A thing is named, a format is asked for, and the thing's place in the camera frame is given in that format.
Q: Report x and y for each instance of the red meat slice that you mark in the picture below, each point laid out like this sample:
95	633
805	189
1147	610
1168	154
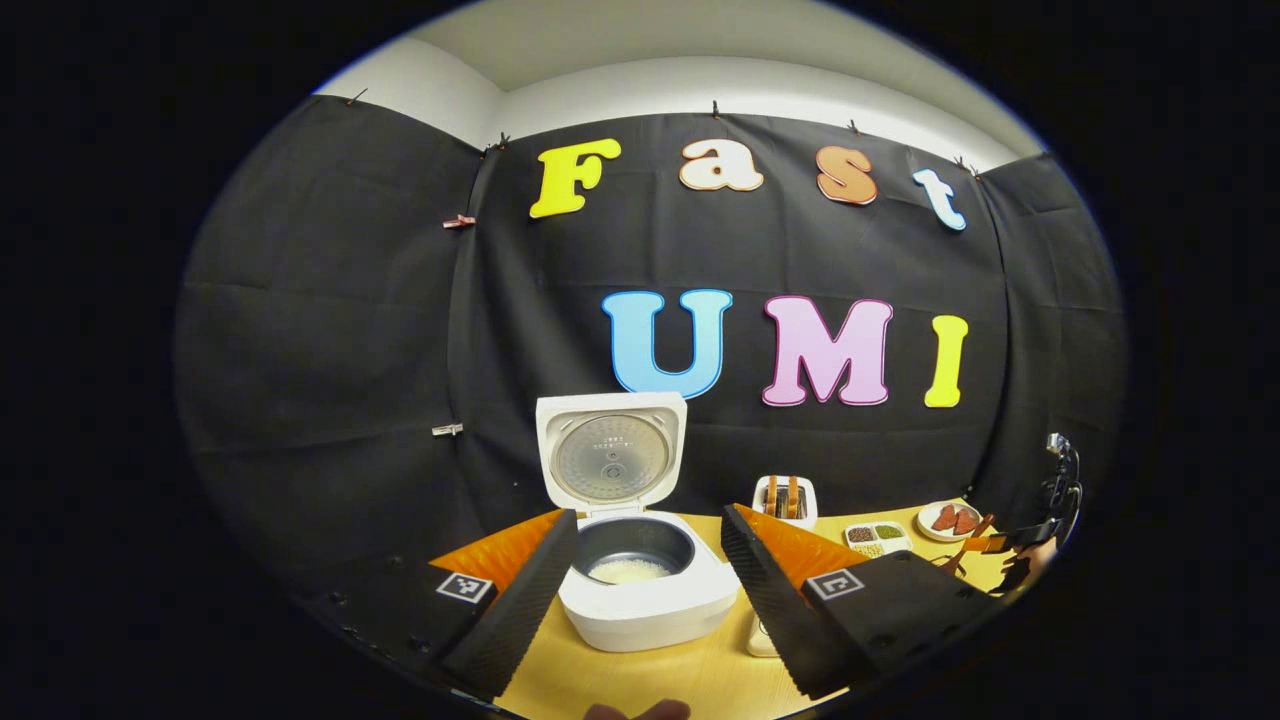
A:
944	518
966	521

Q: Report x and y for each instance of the white rice cooker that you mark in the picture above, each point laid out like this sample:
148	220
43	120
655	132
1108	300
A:
650	615

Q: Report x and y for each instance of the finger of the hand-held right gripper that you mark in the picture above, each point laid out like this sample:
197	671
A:
1020	538

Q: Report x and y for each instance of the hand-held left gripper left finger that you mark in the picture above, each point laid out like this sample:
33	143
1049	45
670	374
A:
520	610

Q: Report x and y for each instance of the pink cloth clip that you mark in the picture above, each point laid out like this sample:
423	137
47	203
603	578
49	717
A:
459	221

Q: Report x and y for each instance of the white rice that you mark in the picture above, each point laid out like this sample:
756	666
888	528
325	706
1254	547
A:
630	571

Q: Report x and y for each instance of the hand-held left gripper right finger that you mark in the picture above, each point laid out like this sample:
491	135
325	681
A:
775	610

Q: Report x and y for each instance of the round white plate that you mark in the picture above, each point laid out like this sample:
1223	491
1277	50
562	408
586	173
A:
925	530

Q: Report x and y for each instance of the white cloth clip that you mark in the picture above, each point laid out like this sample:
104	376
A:
448	430

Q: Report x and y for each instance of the brown wooden spoon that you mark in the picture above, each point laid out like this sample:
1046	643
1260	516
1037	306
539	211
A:
983	525

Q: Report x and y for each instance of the toasted bread slice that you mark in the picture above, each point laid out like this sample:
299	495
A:
793	497
771	497

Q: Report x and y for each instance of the white divided grain tray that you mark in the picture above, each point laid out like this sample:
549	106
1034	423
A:
877	538

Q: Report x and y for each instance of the white toaster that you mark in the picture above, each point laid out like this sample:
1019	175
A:
805	512

